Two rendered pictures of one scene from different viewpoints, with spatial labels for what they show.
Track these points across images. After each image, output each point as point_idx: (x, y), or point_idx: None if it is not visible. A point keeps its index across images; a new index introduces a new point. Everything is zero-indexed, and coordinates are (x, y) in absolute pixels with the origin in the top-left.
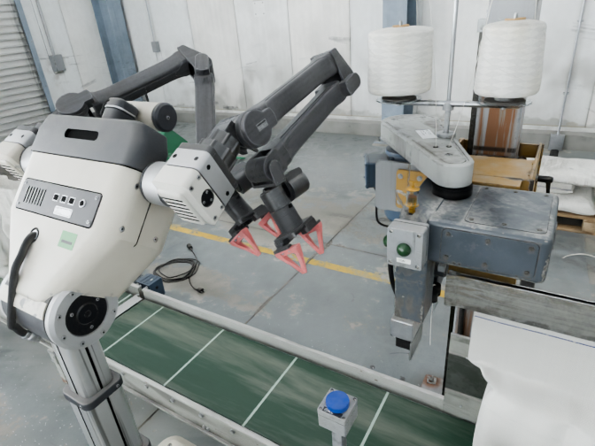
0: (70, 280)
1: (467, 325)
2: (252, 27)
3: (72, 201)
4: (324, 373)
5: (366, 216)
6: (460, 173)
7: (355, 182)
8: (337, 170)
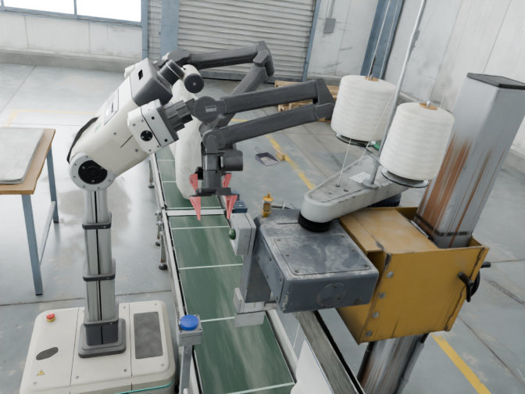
0: (87, 148)
1: (367, 374)
2: (512, 44)
3: (112, 108)
4: (269, 337)
5: (480, 270)
6: (309, 207)
7: (506, 237)
8: (501, 216)
